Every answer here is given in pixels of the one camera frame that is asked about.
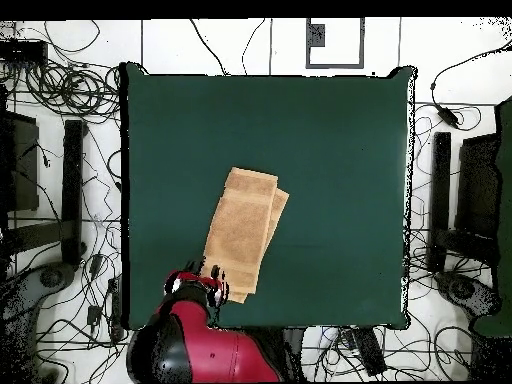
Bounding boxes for black floor box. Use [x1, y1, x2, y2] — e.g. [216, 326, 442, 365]
[351, 326, 388, 378]

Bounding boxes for long black power strip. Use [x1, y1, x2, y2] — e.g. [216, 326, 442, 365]
[106, 275, 126, 343]

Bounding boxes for short black floor cable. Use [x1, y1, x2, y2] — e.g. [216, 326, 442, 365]
[241, 18, 267, 76]

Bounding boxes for long black floor cable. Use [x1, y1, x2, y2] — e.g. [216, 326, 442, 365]
[188, 18, 230, 77]

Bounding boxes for dark green table cloth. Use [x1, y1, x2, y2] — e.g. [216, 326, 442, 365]
[119, 61, 419, 331]

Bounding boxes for coil of black cables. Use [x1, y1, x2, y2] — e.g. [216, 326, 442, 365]
[23, 59, 121, 123]

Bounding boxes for black power adapter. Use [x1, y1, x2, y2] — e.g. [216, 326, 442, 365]
[436, 105, 460, 130]

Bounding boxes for grey square floor frame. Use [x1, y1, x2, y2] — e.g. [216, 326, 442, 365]
[305, 17, 366, 70]

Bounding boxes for tan terry towel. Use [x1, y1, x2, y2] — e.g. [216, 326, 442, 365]
[198, 166, 290, 304]

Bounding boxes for dark grey square patch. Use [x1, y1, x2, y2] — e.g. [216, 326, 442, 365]
[309, 23, 327, 48]

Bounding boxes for black adapter cable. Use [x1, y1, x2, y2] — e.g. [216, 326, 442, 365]
[429, 41, 512, 111]

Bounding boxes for dark wheeled chair base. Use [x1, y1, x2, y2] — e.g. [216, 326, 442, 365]
[434, 270, 503, 321]
[0, 261, 77, 383]

